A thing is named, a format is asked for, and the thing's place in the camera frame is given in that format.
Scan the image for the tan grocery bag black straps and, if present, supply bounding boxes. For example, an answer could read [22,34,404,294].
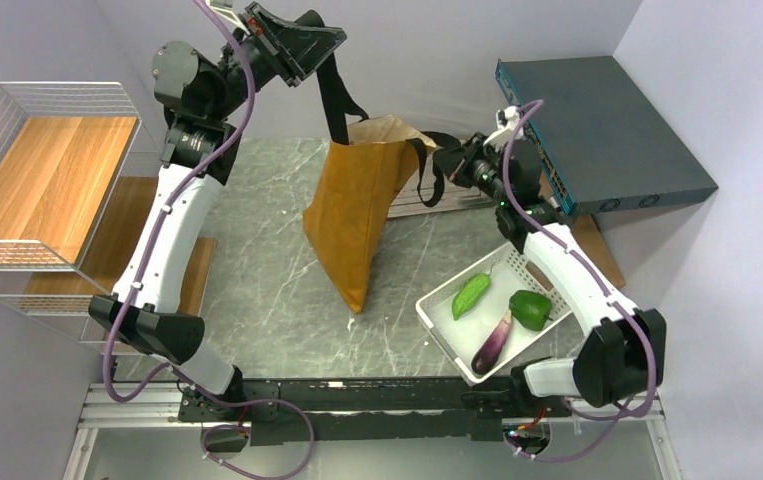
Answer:
[301,52,465,315]

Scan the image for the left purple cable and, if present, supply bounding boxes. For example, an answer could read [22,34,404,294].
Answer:
[101,0,316,480]

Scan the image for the purple eggplant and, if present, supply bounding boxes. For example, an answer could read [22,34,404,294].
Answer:
[470,310,513,375]

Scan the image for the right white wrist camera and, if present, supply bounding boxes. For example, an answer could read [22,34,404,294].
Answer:
[486,106,525,150]

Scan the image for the green bitter gourd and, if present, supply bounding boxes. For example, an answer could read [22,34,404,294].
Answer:
[451,272,492,321]

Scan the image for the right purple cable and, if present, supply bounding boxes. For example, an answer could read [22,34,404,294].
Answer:
[500,99,659,464]

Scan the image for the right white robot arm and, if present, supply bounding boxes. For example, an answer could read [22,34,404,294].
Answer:
[433,134,666,415]

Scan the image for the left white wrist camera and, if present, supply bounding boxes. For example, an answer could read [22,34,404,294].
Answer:
[205,0,245,28]

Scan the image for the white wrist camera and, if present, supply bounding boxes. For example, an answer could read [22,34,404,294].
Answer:
[486,106,525,150]
[205,0,245,28]

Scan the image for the green bell pepper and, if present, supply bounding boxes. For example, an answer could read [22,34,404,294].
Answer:
[508,290,552,332]

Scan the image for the silver metal tray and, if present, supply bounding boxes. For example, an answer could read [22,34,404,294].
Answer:
[386,173,495,220]

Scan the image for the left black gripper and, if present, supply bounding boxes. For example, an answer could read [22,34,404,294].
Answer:
[205,1,344,123]

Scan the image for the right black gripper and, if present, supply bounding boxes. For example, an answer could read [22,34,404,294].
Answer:
[433,132,511,206]

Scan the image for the white plastic basket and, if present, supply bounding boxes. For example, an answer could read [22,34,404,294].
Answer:
[415,242,573,386]

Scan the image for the dark network switch box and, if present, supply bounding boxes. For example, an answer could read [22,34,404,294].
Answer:
[495,56,718,216]

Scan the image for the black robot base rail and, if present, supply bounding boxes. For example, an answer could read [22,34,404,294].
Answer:
[79,377,664,458]

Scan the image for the purple cable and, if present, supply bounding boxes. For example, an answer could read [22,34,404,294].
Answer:
[101,0,316,480]
[500,99,659,464]

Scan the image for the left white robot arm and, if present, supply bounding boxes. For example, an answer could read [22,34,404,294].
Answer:
[88,1,361,420]

